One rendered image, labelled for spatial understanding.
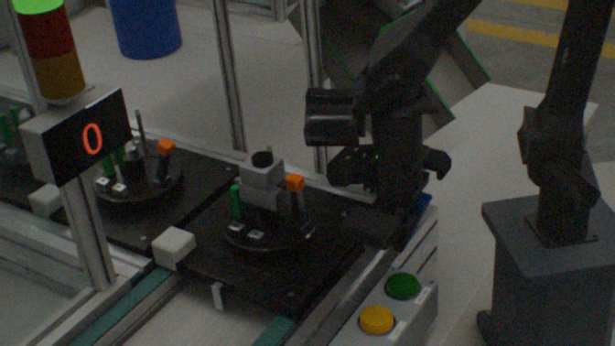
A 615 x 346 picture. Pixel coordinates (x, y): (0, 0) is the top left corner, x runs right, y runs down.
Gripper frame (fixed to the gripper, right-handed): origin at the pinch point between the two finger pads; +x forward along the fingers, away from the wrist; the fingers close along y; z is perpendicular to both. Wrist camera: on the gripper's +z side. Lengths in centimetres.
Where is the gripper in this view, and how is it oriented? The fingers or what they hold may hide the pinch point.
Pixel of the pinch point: (399, 228)
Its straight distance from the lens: 96.7
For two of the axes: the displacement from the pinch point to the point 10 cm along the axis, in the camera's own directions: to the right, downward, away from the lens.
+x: 0.8, 8.4, 5.4
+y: -5.1, 5.0, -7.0
